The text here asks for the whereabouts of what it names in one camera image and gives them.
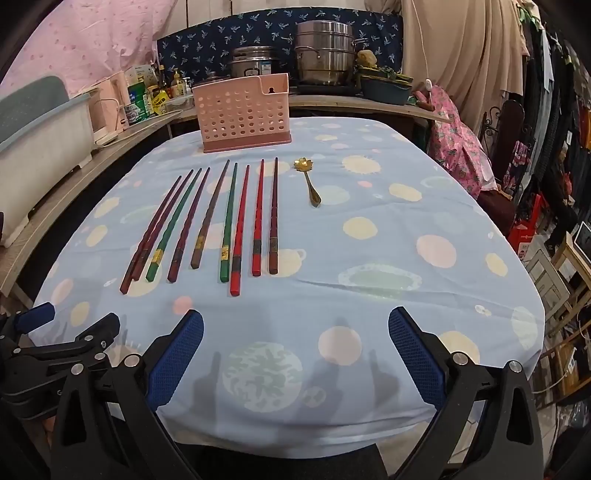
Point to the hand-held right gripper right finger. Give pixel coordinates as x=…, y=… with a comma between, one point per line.
x=415, y=355

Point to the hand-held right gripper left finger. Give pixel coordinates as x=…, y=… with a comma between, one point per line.
x=178, y=360

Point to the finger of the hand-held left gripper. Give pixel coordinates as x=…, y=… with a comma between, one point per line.
x=99, y=330
x=34, y=317

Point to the dark red chopstick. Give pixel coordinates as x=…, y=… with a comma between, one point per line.
x=190, y=223
x=152, y=233
x=163, y=224

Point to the green chopstick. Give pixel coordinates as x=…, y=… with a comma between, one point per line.
x=175, y=223
x=230, y=220

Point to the brown chopstick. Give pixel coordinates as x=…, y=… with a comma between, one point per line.
x=211, y=212
x=274, y=214

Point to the gold metal spoon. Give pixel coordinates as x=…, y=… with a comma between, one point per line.
x=311, y=184

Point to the pink perforated utensil holder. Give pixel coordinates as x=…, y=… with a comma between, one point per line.
x=240, y=120

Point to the blue planet print tablecloth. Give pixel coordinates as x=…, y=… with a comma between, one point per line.
x=323, y=258

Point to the white and blue plastic bin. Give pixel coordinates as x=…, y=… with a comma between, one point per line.
x=32, y=161

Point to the red plastic stool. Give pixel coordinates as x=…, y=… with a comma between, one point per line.
x=524, y=230

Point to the light wooden stool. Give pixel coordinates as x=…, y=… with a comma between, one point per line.
x=565, y=254

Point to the pink floral garment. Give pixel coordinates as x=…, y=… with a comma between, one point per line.
x=457, y=143

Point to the white blue-label can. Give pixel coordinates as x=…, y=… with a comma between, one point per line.
x=136, y=114

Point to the pink electric kettle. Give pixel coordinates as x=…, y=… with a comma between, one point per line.
x=108, y=106

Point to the yellow snack packet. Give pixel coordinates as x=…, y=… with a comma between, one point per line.
x=159, y=102

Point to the green tin can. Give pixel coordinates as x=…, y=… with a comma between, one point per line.
x=137, y=92

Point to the dark chair with metal back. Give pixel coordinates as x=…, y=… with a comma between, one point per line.
x=510, y=134

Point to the white carton box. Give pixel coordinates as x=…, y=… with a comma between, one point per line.
x=138, y=73

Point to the dark sauce bottle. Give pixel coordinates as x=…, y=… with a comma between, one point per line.
x=161, y=76

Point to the blue basin with vegetables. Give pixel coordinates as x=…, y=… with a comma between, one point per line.
x=383, y=92

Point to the small steel pot with lid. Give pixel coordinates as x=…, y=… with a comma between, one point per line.
x=210, y=78

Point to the row of hanging clothes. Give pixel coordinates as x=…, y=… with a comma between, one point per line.
x=554, y=115

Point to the black induction cooker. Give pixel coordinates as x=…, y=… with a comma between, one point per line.
x=332, y=90

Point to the pink spotted cloth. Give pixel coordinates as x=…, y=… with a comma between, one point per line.
x=83, y=41

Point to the yellowish sponge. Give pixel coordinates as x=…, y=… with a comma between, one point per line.
x=367, y=57

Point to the steel rice cooker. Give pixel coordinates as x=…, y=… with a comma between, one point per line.
x=251, y=64

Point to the beige curtain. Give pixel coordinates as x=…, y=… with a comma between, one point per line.
x=461, y=50

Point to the navy leaf print cloth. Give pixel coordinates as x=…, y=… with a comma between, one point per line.
x=207, y=37

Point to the large stacked steel steamer pot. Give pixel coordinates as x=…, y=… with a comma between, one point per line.
x=323, y=55

